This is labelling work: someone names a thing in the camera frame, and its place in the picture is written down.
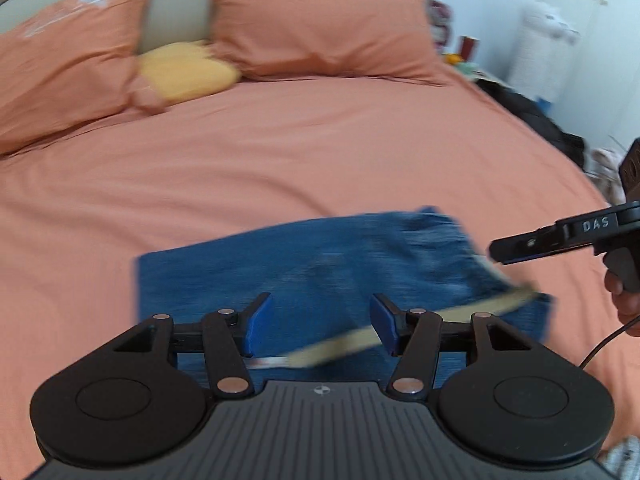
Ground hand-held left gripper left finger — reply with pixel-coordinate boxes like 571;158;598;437
112;292;273;397

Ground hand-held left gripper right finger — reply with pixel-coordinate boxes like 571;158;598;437
369;294;533;401

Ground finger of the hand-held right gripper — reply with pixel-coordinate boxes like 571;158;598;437
489;224;598;266

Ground blue denim pants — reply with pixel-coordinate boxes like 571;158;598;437
136;205;553;393

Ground person's right hand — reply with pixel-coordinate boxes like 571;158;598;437
602;267;640;338

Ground white crumpled cloth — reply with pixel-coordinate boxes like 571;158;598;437
584;146;627;207

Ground black jacket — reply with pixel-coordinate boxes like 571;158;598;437
477;77;587;167

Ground bed with orange sheet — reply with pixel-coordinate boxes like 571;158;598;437
0;0;640;480

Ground red cup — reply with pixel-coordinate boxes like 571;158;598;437
458;35;481;64

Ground person's grey speckled shorts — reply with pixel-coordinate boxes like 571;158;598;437
597;435;640;480

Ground yellow pillow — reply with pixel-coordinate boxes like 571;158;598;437
136;40;243;107

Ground orange pillow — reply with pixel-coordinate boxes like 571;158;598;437
0;0;169;157
200;0;449;87

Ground black cable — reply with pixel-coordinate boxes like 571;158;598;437
579;312;640;369

